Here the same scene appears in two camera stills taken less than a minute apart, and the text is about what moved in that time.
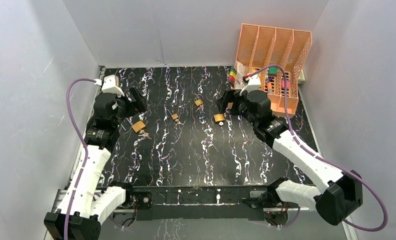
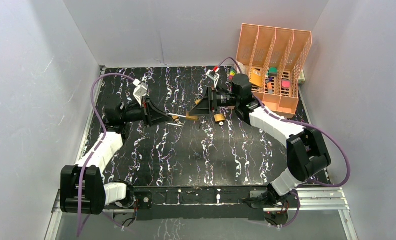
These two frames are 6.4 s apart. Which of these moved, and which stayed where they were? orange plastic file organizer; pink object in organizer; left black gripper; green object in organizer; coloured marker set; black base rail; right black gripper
Moved: right black gripper; left black gripper
Stayed: black base rail; pink object in organizer; coloured marker set; green object in organizer; orange plastic file organizer
